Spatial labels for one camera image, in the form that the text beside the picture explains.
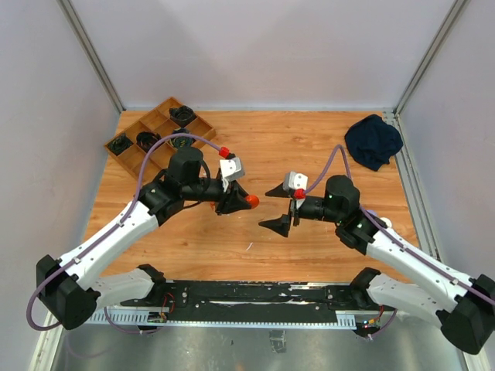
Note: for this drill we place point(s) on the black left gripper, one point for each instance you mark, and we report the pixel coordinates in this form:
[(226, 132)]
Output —
[(232, 200)]

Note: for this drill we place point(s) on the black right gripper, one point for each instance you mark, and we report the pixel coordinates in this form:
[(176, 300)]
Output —
[(281, 224)]

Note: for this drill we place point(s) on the orange earbud charging case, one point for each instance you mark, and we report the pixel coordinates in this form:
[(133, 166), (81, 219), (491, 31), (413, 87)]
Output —
[(252, 200)]

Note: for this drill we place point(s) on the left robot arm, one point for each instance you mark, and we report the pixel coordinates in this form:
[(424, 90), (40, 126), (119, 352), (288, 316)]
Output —
[(116, 239)]

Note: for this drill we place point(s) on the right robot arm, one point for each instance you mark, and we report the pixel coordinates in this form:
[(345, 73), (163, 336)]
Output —
[(406, 263)]

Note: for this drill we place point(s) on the white charging case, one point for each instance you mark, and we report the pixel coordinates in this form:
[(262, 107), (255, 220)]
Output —
[(387, 222)]

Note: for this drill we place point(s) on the black yellow rolled tie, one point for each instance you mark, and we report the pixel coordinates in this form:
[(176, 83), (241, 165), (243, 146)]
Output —
[(181, 141)]

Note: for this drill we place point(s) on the black dotted rolled tie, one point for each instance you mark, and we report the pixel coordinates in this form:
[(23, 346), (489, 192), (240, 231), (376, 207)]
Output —
[(182, 115)]

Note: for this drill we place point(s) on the wooden compartment tray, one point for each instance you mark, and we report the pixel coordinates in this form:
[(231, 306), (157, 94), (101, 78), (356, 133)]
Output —
[(157, 120)]

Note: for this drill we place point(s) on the black orange rolled tie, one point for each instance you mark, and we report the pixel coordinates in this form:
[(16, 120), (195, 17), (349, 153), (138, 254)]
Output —
[(147, 139)]

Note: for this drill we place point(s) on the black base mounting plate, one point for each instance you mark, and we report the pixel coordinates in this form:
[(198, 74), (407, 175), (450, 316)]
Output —
[(247, 303)]

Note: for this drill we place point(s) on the dark blue crumpled cloth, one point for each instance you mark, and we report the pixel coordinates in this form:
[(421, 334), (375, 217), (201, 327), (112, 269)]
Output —
[(371, 142)]

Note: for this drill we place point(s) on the dark green rolled tie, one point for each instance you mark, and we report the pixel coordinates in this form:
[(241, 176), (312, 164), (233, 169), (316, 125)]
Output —
[(119, 144)]

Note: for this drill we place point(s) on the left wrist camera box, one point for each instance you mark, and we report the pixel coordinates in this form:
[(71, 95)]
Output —
[(231, 169)]

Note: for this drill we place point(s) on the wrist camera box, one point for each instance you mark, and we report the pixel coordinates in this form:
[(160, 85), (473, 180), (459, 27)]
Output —
[(294, 180), (231, 169)]

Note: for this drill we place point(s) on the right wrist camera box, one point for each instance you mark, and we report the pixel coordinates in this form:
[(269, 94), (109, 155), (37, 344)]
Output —
[(294, 180)]

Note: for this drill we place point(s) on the aluminium frame rail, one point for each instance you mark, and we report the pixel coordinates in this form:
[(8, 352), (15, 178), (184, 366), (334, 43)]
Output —
[(161, 345)]

